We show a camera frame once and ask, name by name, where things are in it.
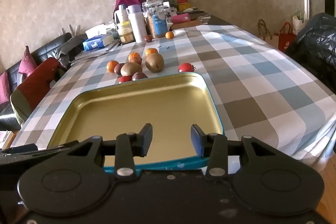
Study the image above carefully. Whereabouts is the red cherry tomato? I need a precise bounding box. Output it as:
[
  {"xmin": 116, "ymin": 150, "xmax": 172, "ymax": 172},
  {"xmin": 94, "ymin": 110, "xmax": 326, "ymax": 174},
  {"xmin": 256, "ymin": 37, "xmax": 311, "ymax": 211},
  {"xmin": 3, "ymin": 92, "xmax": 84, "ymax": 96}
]
[
  {"xmin": 118, "ymin": 76, "xmax": 132, "ymax": 84},
  {"xmin": 178, "ymin": 63, "xmax": 195, "ymax": 73}
]

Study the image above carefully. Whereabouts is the dark purple plum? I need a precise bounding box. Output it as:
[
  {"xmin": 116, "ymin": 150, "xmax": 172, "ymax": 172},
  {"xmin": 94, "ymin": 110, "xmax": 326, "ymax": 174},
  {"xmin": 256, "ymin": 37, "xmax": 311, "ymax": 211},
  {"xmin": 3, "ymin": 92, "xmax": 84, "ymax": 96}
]
[{"xmin": 131, "ymin": 72, "xmax": 147, "ymax": 81}]

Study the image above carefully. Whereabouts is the large kiwi fruit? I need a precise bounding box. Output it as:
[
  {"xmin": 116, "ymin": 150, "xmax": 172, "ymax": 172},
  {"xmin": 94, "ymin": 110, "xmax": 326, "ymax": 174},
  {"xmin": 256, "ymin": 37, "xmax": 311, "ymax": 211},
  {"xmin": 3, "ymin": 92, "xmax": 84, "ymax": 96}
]
[{"xmin": 121, "ymin": 62, "xmax": 142, "ymax": 77}]

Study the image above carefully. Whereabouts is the purple plum with stem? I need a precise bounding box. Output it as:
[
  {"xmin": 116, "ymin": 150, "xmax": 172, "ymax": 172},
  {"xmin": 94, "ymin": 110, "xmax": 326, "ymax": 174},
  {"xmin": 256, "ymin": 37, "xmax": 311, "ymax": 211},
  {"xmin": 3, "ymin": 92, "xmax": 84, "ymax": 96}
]
[{"xmin": 113, "ymin": 63, "xmax": 125, "ymax": 76}]

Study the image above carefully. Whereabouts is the orange mandarin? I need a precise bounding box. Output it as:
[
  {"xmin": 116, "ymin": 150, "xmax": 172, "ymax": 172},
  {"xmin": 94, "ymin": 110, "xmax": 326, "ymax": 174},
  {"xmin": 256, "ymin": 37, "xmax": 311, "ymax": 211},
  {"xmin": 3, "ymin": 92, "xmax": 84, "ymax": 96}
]
[
  {"xmin": 106, "ymin": 60, "xmax": 119, "ymax": 73},
  {"xmin": 127, "ymin": 52, "xmax": 141, "ymax": 62},
  {"xmin": 145, "ymin": 48, "xmax": 158, "ymax": 56}
]

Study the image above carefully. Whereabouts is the reddish plum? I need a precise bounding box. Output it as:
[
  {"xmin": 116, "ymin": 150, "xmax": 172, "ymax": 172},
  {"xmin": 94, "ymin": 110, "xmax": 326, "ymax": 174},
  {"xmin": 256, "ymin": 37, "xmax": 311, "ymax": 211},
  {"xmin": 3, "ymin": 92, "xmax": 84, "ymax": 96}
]
[{"xmin": 129, "ymin": 57, "xmax": 142, "ymax": 65}]

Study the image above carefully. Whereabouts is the gold tin tray teal rim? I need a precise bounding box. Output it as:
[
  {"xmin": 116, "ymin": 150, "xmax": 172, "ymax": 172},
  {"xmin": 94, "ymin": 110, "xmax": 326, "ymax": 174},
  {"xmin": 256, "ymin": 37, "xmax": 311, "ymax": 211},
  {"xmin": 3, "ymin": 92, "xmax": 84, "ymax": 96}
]
[{"xmin": 48, "ymin": 72, "xmax": 224, "ymax": 166}]

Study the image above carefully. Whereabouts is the checkered tablecloth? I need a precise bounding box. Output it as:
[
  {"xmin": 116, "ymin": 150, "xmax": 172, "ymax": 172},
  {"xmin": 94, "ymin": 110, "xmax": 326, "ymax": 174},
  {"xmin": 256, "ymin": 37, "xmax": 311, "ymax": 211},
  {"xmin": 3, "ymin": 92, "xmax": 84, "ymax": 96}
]
[{"xmin": 14, "ymin": 25, "xmax": 335, "ymax": 170}]

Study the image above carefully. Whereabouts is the stack of books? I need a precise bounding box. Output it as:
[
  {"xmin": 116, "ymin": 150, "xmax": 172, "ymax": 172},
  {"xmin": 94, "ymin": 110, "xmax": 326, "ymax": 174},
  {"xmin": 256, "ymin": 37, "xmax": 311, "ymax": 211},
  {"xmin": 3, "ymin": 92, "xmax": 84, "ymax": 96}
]
[{"xmin": 74, "ymin": 40, "xmax": 120, "ymax": 61}]

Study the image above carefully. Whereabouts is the blue Tempo tissue box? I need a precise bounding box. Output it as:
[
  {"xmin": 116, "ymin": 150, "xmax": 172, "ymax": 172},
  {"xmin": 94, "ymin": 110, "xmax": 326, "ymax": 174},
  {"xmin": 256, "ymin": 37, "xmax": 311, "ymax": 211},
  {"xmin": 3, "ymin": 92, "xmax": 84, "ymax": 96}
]
[{"xmin": 83, "ymin": 34, "xmax": 114, "ymax": 51}]

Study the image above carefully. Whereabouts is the far dark plum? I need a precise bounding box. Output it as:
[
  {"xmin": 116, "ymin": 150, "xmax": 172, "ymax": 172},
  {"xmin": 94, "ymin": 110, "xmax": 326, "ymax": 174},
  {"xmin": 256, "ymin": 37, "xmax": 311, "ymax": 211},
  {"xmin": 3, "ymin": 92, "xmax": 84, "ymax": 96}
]
[{"xmin": 144, "ymin": 35, "xmax": 153, "ymax": 43}]

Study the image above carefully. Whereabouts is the yellow lid glass jar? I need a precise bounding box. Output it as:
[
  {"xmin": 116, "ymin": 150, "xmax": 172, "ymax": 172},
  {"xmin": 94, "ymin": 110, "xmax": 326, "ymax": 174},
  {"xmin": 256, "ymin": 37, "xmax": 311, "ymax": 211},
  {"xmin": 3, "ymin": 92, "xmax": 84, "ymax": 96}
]
[{"xmin": 117, "ymin": 20, "xmax": 135, "ymax": 44}]

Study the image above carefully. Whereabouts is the red jacket on chair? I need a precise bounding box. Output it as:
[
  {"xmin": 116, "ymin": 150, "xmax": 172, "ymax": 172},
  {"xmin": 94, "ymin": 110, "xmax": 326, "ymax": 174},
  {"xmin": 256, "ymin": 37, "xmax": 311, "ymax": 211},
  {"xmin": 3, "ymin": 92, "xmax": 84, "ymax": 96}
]
[{"xmin": 10, "ymin": 57, "xmax": 67, "ymax": 127}]

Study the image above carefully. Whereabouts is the grey puffer jacket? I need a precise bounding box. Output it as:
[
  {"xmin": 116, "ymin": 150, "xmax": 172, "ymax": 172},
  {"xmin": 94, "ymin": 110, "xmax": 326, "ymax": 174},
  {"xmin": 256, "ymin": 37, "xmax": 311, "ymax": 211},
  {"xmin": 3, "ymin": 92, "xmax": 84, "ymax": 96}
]
[{"xmin": 54, "ymin": 34, "xmax": 88, "ymax": 68}]

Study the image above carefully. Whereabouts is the far small mandarin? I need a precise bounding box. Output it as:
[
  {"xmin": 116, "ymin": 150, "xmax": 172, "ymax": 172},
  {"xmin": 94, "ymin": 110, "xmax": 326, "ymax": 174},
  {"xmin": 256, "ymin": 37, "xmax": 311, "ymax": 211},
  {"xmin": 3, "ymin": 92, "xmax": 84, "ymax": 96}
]
[{"xmin": 165, "ymin": 31, "xmax": 174, "ymax": 39}]

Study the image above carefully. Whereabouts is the brown paper shopping bag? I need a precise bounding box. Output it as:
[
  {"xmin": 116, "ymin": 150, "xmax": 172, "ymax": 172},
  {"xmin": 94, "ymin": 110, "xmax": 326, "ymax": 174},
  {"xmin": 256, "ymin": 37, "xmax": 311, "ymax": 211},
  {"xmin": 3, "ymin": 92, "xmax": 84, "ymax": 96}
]
[{"xmin": 257, "ymin": 19, "xmax": 279, "ymax": 49}]

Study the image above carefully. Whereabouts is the wooden cutting board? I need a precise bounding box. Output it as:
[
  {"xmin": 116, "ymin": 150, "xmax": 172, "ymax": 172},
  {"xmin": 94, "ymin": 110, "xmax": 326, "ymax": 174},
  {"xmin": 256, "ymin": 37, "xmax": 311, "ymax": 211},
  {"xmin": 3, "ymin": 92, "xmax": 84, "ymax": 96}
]
[{"xmin": 170, "ymin": 20, "xmax": 204, "ymax": 30}]

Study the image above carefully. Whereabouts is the magenta cushion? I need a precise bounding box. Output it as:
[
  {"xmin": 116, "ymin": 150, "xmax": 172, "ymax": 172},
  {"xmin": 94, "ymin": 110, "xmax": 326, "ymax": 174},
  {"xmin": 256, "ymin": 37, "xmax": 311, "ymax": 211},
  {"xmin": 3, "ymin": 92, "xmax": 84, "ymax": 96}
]
[
  {"xmin": 0, "ymin": 71, "xmax": 11, "ymax": 104},
  {"xmin": 18, "ymin": 46, "xmax": 38, "ymax": 77}
]

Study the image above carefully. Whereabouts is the red shopping bag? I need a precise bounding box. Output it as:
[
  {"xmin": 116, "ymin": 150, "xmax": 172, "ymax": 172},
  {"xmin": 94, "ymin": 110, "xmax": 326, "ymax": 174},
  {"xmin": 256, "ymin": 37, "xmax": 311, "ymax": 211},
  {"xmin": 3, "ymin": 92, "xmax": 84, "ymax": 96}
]
[{"xmin": 274, "ymin": 22, "xmax": 296, "ymax": 52}]

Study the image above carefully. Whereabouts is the white lilac thermos bottle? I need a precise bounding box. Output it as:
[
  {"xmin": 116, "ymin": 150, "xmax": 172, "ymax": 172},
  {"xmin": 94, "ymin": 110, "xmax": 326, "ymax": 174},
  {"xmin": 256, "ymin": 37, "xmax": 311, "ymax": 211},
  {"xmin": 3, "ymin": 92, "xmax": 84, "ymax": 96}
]
[{"xmin": 126, "ymin": 5, "xmax": 147, "ymax": 43}]

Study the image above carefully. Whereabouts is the pink pencil case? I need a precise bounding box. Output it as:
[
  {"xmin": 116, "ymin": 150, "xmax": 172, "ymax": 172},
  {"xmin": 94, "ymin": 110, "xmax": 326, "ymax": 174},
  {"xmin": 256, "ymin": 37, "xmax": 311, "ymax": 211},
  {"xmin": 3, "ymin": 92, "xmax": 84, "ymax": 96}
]
[{"xmin": 170, "ymin": 13, "xmax": 191, "ymax": 24}]

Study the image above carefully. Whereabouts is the clear cereal jar blue label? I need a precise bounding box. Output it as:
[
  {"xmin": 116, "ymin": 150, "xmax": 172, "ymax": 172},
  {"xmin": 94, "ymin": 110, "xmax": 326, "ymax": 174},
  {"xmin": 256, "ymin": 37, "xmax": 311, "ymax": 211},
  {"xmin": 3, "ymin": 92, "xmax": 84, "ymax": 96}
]
[{"xmin": 142, "ymin": 0, "xmax": 168, "ymax": 38}]

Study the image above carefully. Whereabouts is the black puffer jacket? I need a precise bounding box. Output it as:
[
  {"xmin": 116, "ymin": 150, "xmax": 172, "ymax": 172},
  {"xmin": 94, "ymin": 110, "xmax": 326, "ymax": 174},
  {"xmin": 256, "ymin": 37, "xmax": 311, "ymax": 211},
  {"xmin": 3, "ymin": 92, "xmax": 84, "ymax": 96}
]
[{"xmin": 285, "ymin": 12, "xmax": 335, "ymax": 89}]

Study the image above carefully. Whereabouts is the white shopping bag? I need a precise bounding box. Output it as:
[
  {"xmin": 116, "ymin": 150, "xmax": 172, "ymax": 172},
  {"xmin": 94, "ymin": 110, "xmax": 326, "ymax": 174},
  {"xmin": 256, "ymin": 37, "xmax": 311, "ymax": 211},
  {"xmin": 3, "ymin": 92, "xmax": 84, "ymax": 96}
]
[{"xmin": 292, "ymin": 12, "xmax": 306, "ymax": 35}]

